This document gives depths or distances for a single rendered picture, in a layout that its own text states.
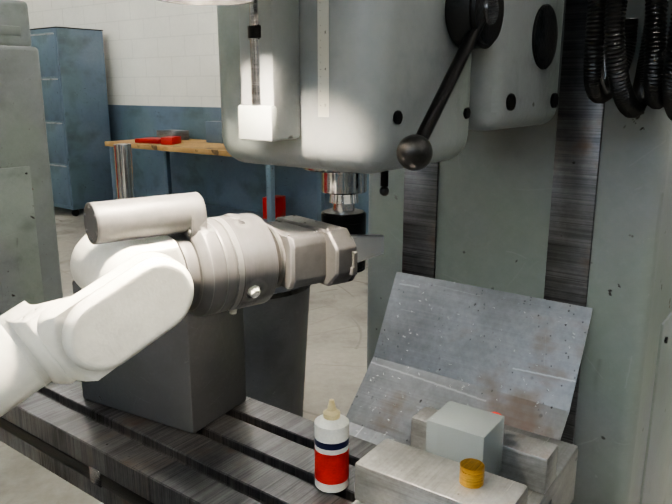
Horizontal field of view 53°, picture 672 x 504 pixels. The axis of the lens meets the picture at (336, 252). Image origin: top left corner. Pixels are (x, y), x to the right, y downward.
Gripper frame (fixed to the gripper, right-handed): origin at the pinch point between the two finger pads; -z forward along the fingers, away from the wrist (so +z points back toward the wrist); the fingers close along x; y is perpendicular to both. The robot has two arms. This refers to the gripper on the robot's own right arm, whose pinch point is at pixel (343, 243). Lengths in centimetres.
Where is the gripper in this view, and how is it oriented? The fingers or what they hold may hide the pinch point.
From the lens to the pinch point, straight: 71.1
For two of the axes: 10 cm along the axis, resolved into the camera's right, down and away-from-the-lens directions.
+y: -0.1, 9.7, 2.3
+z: -7.9, 1.4, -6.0
